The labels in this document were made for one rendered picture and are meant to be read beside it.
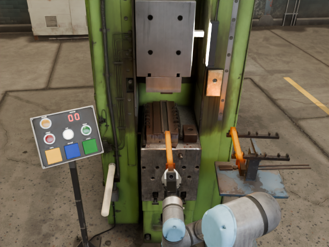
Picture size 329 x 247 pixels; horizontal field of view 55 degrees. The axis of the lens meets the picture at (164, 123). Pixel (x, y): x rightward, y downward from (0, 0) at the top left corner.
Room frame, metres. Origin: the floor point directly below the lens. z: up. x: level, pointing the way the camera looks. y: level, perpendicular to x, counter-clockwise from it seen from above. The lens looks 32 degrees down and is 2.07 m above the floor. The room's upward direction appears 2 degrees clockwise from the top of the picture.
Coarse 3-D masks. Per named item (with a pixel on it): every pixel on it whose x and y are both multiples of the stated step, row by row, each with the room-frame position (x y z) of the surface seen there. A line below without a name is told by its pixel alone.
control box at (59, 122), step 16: (64, 112) 1.49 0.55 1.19; (80, 112) 1.52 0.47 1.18; (32, 128) 1.38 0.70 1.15; (48, 128) 1.41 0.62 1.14; (64, 128) 1.44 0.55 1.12; (80, 128) 1.47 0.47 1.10; (96, 128) 1.50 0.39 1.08; (48, 144) 1.36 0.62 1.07; (64, 144) 1.39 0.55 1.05; (80, 144) 1.42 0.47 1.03; (96, 144) 1.45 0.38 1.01; (64, 160) 1.34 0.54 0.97
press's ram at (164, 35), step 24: (144, 0) 1.61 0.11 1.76; (168, 0) 1.62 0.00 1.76; (192, 0) 1.64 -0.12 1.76; (144, 24) 1.61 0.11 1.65; (168, 24) 1.61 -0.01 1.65; (192, 24) 1.62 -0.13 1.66; (144, 48) 1.61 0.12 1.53; (168, 48) 1.61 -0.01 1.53; (192, 48) 1.62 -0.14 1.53; (144, 72) 1.61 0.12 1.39; (168, 72) 1.61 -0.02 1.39
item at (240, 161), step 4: (232, 128) 1.61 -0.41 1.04; (232, 132) 1.57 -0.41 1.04; (236, 132) 1.57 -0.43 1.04; (232, 136) 1.54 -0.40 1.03; (236, 136) 1.53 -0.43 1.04; (236, 140) 1.49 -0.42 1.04; (236, 144) 1.45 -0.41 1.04; (236, 148) 1.40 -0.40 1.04; (240, 148) 1.41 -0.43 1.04; (236, 152) 1.37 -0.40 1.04; (240, 152) 1.37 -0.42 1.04; (236, 156) 1.35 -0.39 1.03; (240, 156) 1.33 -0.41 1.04; (236, 160) 1.30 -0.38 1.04; (240, 160) 1.29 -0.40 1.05; (244, 160) 1.29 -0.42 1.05; (236, 164) 1.30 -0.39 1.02; (240, 164) 1.26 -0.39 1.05; (244, 164) 1.26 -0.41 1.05; (240, 168) 1.25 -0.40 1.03; (244, 168) 1.23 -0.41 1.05; (240, 172) 1.24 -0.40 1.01
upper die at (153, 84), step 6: (150, 78) 1.61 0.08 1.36; (156, 78) 1.61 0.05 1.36; (162, 78) 1.61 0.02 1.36; (168, 78) 1.61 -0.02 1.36; (174, 78) 1.62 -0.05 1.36; (180, 78) 1.62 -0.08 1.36; (150, 84) 1.61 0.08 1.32; (156, 84) 1.61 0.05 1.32; (162, 84) 1.61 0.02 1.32; (168, 84) 1.61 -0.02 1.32; (174, 84) 1.62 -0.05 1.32; (180, 84) 1.62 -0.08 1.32; (150, 90) 1.61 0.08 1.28; (156, 90) 1.61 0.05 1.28; (162, 90) 1.61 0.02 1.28; (168, 90) 1.61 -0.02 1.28; (174, 90) 1.62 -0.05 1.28; (180, 90) 1.62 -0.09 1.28
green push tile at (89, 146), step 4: (88, 140) 1.44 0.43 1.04; (92, 140) 1.45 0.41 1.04; (84, 144) 1.42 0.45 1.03; (88, 144) 1.43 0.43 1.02; (92, 144) 1.44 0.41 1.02; (84, 148) 1.41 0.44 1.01; (88, 148) 1.42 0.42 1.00; (92, 148) 1.42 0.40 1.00; (96, 148) 1.43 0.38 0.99; (88, 152) 1.41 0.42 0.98; (92, 152) 1.41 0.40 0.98
